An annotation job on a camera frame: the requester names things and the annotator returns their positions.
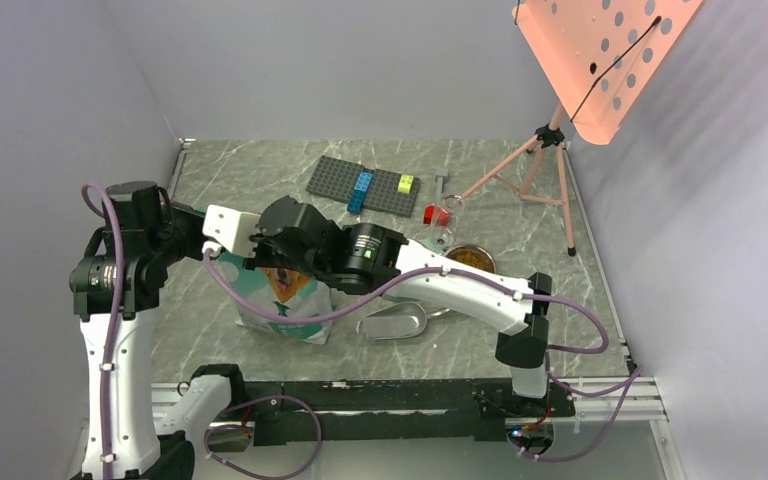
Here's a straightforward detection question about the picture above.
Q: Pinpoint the pink tripod stand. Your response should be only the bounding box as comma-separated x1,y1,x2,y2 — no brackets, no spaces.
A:
458,102,577,257

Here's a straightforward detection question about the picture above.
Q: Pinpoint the brown kibble right bowl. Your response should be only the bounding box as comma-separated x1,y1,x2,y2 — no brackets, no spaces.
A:
448,246,495,272

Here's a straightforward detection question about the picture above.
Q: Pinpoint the yellow-green building block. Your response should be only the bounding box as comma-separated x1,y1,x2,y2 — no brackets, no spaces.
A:
397,174,415,195

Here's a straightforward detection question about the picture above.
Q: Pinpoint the green pet food bag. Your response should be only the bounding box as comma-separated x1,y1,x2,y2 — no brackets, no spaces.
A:
216,253,337,345

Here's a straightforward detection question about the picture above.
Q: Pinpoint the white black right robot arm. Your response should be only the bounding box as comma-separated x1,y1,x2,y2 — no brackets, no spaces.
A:
236,196,552,416

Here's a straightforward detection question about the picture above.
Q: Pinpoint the red and grey scraper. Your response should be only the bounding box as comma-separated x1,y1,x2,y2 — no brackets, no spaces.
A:
423,167,451,227

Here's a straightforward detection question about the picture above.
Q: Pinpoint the clear plastic water bottle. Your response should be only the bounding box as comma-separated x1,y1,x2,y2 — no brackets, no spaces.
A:
423,194,464,253

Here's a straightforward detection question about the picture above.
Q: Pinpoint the blue building block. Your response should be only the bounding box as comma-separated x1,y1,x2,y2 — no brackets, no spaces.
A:
347,171,373,215

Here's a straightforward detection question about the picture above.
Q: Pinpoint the metal food scoop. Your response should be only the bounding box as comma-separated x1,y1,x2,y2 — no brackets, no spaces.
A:
360,302,455,340

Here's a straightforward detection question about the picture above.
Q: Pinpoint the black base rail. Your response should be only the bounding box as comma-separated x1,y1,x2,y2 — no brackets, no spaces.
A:
215,378,576,446

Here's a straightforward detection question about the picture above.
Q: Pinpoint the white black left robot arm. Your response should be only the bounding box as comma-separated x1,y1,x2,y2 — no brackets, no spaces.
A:
69,181,248,479

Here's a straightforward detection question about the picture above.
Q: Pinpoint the steel bowl right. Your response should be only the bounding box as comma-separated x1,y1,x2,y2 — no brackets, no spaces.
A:
444,243,498,276

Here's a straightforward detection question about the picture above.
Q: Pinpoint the pink perforated board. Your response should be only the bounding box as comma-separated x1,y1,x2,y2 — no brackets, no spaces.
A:
511,0,704,145

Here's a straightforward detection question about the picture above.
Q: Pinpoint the grey building block baseplate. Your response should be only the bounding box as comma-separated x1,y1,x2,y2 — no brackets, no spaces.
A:
305,156,421,217

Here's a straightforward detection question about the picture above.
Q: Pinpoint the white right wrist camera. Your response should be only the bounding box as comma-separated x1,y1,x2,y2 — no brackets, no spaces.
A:
202,205,261,258

